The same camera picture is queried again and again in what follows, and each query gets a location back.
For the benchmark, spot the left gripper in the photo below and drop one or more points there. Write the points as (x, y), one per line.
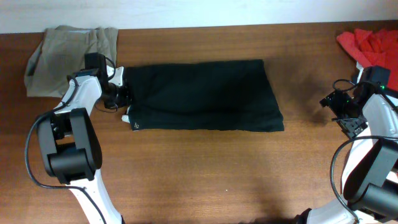
(123, 96)

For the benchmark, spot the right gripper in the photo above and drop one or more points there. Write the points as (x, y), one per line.
(343, 111)

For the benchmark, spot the black shorts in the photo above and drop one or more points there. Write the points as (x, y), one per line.
(229, 95)

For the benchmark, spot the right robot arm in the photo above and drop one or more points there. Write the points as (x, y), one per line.
(345, 159)

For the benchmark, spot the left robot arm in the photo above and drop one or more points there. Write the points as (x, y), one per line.
(68, 143)

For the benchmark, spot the folded khaki shorts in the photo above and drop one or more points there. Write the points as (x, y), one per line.
(61, 53)

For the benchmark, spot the red shirt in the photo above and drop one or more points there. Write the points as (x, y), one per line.
(370, 48)

